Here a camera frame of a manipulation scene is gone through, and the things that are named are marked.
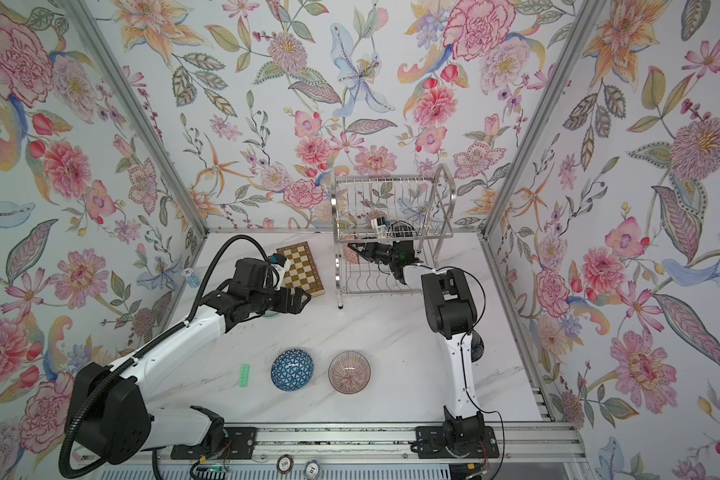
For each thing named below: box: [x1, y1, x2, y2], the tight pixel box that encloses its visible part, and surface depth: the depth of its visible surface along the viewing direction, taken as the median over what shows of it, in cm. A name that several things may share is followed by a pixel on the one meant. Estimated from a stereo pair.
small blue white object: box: [181, 268, 200, 288], surface depth 103 cm
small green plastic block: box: [239, 364, 249, 387], surface depth 86 cm
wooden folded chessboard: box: [276, 241, 325, 298], surface depth 108 cm
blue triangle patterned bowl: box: [270, 348, 314, 392], surface depth 86 cm
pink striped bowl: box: [328, 351, 372, 395], surface depth 85 cm
